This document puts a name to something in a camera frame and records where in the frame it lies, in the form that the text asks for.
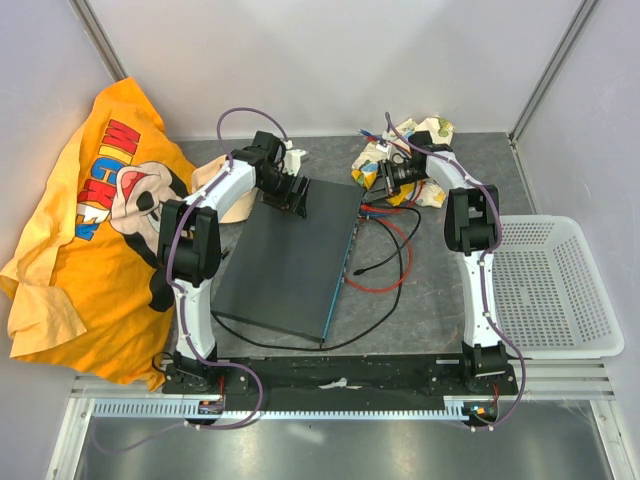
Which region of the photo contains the beige bucket hat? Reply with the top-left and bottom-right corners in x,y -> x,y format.
191,155 -> 257,224

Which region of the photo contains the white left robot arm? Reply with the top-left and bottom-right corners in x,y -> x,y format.
157,131 -> 310,393

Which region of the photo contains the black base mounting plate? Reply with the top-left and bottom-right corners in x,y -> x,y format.
162,352 -> 519,399

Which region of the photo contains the orange Mickey t-shirt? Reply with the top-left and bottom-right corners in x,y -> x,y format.
1,78 -> 194,390

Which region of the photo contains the white perforated plastic basket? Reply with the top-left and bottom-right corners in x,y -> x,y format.
493,215 -> 624,360

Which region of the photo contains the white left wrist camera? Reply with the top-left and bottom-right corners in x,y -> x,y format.
283,148 -> 308,176

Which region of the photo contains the slotted grey cable duct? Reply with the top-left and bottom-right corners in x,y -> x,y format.
92,398 -> 499,420

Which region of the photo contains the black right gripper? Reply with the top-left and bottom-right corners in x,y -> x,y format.
362,160 -> 427,205

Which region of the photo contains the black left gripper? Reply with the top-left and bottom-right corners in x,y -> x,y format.
259,168 -> 312,222

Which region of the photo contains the dark grey network switch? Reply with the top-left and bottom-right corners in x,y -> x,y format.
212,179 -> 362,342

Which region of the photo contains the blue ethernet cable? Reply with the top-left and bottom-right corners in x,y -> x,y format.
355,128 -> 421,221

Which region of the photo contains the long black cable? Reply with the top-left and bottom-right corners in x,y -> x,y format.
208,219 -> 404,351

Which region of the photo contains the patterned white yellow cloth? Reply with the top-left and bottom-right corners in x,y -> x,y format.
351,116 -> 455,208

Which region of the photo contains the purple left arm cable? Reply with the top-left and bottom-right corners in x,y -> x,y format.
91,107 -> 291,454

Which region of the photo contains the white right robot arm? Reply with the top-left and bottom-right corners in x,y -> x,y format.
376,131 -> 504,358

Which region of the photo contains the short black cable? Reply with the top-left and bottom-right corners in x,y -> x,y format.
354,207 -> 425,273

